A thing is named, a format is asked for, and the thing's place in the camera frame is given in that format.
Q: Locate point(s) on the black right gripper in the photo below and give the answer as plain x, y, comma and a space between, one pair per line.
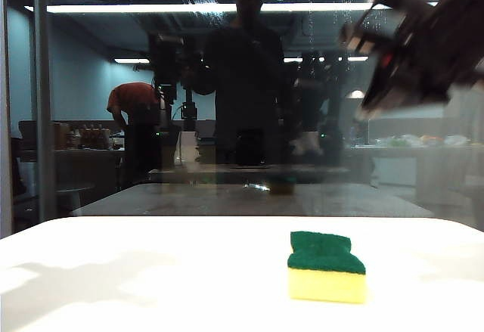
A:
427, 56

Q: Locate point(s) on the green and yellow sponge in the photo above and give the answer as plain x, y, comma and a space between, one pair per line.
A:
327, 275

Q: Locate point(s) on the large glass pane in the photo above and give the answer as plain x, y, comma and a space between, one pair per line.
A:
94, 82

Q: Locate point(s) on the round white side table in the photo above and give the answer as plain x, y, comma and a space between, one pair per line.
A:
75, 190

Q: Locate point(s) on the grey metal frame post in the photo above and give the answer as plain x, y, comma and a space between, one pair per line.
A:
41, 120

